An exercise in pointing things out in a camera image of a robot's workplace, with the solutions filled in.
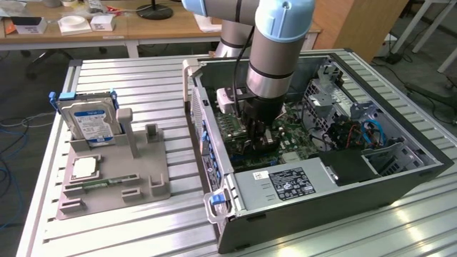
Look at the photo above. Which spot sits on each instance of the grey power supply unit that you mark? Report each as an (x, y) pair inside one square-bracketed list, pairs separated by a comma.
[(249, 187)]

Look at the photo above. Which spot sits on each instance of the hard disk with blue caddy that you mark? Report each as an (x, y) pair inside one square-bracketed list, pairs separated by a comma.
[(90, 120)]

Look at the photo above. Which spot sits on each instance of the black office chair base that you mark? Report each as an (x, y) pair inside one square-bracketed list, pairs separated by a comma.
[(45, 57)]

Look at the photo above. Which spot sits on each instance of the white paper stack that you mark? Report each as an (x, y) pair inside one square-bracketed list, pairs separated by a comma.
[(208, 25)]

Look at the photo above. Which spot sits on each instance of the white cardboard box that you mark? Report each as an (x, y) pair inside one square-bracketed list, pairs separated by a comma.
[(102, 23)]

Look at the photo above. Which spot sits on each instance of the perforated metal drive cage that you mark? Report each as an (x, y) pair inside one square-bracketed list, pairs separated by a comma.
[(321, 107)]

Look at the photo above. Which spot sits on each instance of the white table frame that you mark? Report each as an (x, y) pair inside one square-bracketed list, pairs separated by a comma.
[(418, 24)]

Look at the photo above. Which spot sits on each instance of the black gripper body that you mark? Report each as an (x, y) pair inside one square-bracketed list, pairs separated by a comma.
[(262, 112)]

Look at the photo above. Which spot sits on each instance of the green motherboard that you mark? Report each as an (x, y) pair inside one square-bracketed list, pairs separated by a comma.
[(295, 139)]

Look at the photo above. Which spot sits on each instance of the low-profile graphics card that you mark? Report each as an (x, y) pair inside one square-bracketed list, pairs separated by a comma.
[(269, 138)]

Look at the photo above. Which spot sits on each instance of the white box with black lid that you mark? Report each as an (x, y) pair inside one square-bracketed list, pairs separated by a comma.
[(29, 25)]

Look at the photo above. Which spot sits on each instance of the silver CPU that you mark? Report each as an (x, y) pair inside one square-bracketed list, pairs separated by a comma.
[(86, 168)]

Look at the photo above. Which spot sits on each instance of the green RAM stick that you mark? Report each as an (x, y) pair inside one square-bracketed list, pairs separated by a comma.
[(102, 183)]

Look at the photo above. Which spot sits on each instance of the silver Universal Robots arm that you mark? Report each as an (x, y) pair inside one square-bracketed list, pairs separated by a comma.
[(274, 40)]

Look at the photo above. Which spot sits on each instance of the open black PC case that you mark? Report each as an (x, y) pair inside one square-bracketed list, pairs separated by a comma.
[(321, 214)]

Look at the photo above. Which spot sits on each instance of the wooden desk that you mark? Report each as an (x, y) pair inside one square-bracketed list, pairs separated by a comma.
[(42, 37)]

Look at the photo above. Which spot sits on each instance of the grey parts rack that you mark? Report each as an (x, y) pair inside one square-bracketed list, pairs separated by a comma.
[(117, 166)]

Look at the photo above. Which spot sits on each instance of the grey cup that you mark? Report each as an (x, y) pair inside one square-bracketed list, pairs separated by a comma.
[(52, 3)]

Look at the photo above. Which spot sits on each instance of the silver chipset heatsink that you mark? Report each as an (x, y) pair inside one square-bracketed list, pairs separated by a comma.
[(289, 158)]

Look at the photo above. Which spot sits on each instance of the grey disk bay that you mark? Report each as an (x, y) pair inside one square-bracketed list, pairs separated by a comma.
[(391, 158)]

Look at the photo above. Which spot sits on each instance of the wooden cabinet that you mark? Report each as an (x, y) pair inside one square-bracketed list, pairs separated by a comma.
[(357, 26)]

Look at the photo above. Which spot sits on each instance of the black power adapter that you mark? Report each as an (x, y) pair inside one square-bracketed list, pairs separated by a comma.
[(393, 58)]

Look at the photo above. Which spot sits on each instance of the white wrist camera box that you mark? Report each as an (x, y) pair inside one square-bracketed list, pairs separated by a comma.
[(226, 100)]

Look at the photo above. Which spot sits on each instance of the black round monitor stand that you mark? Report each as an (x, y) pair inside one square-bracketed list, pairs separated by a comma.
[(154, 13)]

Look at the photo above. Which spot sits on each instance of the black floor stand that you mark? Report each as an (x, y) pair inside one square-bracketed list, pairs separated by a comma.
[(431, 92)]

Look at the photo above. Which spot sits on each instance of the white tape roll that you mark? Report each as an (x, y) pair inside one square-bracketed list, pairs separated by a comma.
[(69, 2)]

